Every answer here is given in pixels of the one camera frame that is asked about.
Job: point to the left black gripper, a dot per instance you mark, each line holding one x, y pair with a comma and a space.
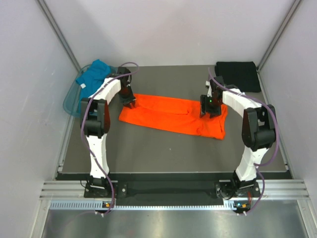
130, 99

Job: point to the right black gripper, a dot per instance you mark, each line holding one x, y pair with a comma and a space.
205, 108

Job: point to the orange t shirt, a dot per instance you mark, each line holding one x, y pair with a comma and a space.
174, 115

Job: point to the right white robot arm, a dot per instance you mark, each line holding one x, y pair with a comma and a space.
258, 126

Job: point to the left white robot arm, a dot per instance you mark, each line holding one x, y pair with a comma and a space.
95, 118

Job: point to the folded black t shirt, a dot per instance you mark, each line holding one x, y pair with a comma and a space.
241, 74

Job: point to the teal t shirt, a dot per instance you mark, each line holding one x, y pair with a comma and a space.
92, 79

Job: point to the translucent blue plastic bin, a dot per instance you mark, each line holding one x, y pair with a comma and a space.
71, 103

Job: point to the aluminium frame rail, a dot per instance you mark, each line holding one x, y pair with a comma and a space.
62, 190

